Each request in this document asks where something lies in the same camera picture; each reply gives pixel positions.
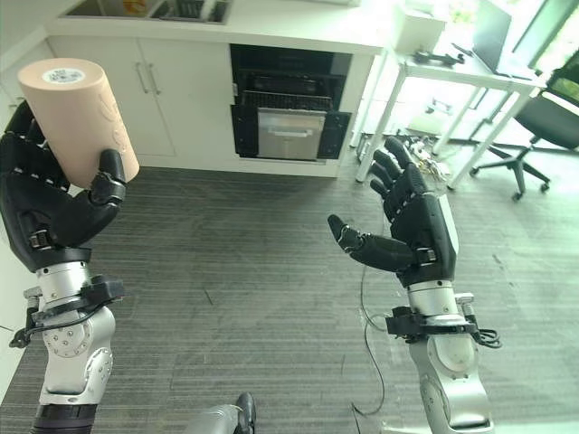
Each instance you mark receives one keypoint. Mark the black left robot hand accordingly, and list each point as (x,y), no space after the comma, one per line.
(54,212)

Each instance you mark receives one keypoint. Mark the dark robot foot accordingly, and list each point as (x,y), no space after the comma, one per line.
(246,413)

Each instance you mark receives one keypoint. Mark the black tool on table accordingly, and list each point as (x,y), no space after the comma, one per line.
(441,58)

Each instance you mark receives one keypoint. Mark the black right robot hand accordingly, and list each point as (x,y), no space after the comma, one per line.
(418,212)

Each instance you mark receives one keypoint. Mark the black office chair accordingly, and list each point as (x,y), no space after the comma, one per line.
(538,126)

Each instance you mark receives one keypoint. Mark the orange item in sink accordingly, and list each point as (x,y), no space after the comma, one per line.
(135,4)

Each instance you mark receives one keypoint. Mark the white metal-frame table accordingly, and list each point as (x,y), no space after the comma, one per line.
(470,72)

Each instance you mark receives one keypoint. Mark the steel dishwasher door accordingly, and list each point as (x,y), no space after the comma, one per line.
(289,133)

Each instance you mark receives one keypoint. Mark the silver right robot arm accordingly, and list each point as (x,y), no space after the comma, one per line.
(452,361)

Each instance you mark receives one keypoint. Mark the built-in black dishwasher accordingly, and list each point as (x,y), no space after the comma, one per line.
(289,77)

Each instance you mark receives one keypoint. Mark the pink cylindrical cup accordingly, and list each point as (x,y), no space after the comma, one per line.
(77,117)

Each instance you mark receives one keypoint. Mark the dark laptop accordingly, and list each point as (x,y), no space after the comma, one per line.
(493,40)

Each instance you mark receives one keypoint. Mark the silver robot leg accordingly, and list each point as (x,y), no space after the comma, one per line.
(212,420)

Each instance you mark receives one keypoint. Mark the white kitchen cabinet counter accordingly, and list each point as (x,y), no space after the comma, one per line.
(190,104)

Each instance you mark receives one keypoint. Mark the white box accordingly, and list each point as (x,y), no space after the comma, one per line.
(418,31)

